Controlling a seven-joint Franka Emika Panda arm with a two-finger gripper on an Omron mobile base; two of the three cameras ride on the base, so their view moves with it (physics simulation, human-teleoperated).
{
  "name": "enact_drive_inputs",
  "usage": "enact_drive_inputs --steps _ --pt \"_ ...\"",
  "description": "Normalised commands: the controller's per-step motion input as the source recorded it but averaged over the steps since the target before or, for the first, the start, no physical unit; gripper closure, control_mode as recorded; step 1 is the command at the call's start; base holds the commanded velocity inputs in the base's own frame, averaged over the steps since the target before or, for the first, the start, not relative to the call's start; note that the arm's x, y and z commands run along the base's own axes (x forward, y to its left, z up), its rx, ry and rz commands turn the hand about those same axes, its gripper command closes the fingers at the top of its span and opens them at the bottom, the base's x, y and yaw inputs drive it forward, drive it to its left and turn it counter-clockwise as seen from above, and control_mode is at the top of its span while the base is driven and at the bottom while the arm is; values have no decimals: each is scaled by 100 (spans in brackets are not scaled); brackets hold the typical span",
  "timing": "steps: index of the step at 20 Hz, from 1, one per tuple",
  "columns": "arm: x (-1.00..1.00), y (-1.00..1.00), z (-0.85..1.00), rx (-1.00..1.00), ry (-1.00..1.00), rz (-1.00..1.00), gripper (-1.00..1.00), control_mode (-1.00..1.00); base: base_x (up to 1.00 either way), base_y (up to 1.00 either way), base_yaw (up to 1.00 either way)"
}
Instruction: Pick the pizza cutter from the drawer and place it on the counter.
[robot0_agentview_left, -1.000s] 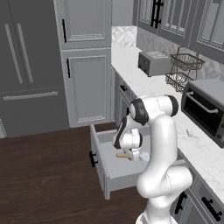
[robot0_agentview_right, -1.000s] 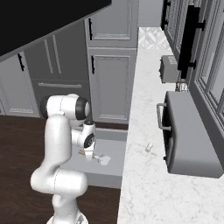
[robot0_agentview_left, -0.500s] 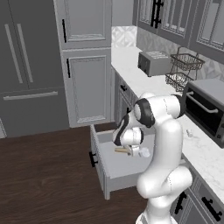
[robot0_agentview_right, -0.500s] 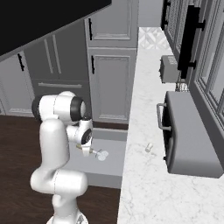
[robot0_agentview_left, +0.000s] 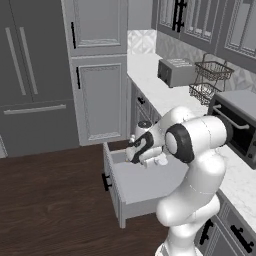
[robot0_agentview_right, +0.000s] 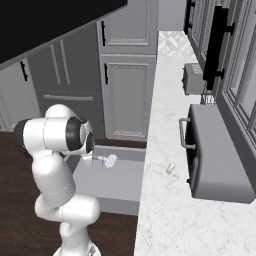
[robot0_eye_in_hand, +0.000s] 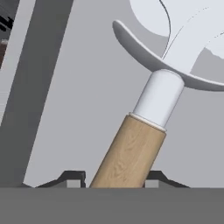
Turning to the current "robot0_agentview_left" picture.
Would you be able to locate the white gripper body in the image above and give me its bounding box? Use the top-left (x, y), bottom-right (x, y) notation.
top-left (139, 153), bottom-right (170, 169)

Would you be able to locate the grey open drawer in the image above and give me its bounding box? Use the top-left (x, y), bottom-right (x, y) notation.
top-left (101, 141), bottom-right (192, 230)

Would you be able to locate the grey drawer front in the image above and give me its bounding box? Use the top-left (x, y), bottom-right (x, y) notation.
top-left (216, 191), bottom-right (256, 256)
top-left (132, 83), bottom-right (163, 124)

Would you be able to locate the grey base cupboard door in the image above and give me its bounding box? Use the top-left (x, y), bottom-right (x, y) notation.
top-left (194, 213), bottom-right (242, 256)
top-left (133, 102), bottom-right (154, 132)

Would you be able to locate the grey tall cupboard door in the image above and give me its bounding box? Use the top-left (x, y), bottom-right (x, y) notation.
top-left (61, 0), bottom-right (129, 57)
top-left (70, 54), bottom-right (130, 147)

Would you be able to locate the dark grey toaster oven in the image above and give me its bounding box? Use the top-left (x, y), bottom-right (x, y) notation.
top-left (207, 89), bottom-right (256, 170)

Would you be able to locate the grey toaster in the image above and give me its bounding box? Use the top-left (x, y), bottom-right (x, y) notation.
top-left (157, 57), bottom-right (197, 89)

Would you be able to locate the dark grey fridge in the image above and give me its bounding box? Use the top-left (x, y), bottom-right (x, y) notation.
top-left (0, 0), bottom-right (81, 159)

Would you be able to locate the black cupboard door handle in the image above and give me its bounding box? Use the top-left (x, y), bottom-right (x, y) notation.
top-left (198, 219), bottom-right (215, 246)
top-left (75, 66), bottom-right (82, 90)
top-left (70, 21), bottom-right (77, 50)

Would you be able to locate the black wire stand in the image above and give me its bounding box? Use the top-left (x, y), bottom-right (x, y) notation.
top-left (188, 52), bottom-right (236, 107)

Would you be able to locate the grey glass wall cupboard door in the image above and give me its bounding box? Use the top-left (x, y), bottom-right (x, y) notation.
top-left (155, 0), bottom-right (178, 35)
top-left (179, 0), bottom-right (224, 53)
top-left (215, 0), bottom-right (256, 69)

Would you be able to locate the black wall cupboard handle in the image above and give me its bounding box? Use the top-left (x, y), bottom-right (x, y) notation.
top-left (171, 0), bottom-right (181, 33)
top-left (178, 0), bottom-right (188, 34)

